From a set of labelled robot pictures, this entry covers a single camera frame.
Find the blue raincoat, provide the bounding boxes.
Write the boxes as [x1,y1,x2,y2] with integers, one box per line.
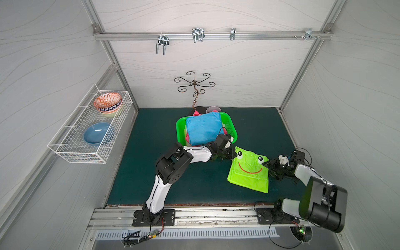
[185,112,226,146]

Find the green plastic basket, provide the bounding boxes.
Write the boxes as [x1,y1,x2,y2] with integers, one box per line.
[176,112,238,146]

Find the green frog raincoat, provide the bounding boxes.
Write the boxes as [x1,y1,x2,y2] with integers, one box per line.
[227,146,270,193]

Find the pink bunny raincoat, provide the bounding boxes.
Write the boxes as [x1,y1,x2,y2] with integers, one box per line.
[184,106,206,146]

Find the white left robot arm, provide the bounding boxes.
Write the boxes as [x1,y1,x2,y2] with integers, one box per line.
[132,134,234,227]

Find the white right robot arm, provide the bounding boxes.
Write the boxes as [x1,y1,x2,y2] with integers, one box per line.
[258,147,348,233]

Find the lilac ceramic bowl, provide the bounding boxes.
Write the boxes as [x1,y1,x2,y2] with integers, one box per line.
[206,106,221,113]

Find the dark metal hook stand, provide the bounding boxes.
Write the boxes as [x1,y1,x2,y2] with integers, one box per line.
[174,71,216,116]

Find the metal clip hook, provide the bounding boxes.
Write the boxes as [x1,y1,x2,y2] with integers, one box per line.
[192,28,205,43]

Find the small metal hook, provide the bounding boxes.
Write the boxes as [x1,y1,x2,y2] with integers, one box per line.
[230,28,236,41]

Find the blue ceramic bowl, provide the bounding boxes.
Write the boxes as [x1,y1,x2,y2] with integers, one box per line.
[83,122,115,146]

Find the orange patterned bowl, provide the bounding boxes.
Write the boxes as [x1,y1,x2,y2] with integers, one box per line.
[93,92,123,114]

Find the metal double hook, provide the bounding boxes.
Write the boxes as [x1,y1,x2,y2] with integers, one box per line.
[156,34,169,55]

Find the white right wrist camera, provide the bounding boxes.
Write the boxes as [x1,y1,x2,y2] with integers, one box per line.
[278,155,290,166]

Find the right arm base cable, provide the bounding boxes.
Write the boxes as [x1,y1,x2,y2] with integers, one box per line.
[268,220,305,250]

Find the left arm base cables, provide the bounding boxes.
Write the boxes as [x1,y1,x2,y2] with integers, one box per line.
[121,215,165,248]

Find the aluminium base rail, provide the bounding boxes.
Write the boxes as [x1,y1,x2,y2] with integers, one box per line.
[87,205,313,231]

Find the white wire wall basket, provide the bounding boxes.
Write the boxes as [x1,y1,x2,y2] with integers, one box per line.
[47,85,132,164]

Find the aluminium top rail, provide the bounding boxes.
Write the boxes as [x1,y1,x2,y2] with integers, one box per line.
[94,29,334,42]

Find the metal bracket hook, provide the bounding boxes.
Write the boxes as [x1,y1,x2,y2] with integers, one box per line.
[294,28,321,41]

